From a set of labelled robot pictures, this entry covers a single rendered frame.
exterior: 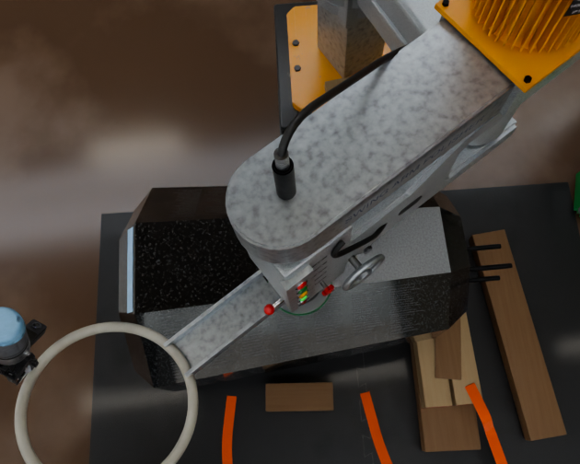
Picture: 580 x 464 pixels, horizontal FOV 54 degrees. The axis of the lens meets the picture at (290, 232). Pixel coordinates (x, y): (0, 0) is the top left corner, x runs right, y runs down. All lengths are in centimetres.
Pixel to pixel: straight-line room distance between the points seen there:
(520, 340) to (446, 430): 53
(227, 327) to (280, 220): 69
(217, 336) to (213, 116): 171
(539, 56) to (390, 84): 31
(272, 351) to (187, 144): 144
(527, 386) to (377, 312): 99
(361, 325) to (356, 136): 102
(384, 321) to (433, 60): 107
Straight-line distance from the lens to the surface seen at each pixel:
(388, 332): 214
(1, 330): 145
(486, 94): 131
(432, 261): 205
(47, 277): 316
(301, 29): 251
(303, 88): 235
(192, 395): 174
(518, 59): 135
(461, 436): 274
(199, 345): 178
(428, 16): 168
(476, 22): 138
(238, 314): 177
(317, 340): 212
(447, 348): 263
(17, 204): 336
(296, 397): 264
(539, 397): 285
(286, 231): 114
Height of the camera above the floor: 277
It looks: 72 degrees down
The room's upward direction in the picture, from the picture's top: 9 degrees counter-clockwise
